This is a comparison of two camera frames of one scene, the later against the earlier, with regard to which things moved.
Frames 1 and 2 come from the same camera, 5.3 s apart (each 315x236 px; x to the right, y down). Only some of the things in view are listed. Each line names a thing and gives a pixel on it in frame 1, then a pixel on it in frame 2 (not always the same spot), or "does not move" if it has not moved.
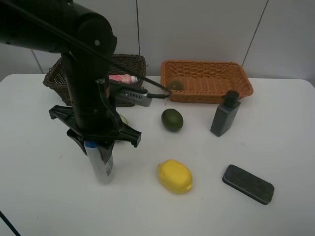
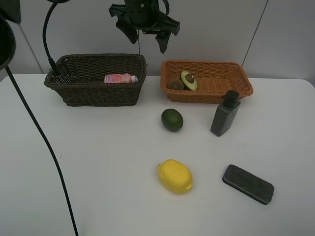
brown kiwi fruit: x=176 y=84 does not move
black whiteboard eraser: x=249 y=184 does not move
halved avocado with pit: x=123 y=119 to x=189 y=80
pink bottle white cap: x=125 y=78 does not move
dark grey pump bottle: x=225 y=113 does not move
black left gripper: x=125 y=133 to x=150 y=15
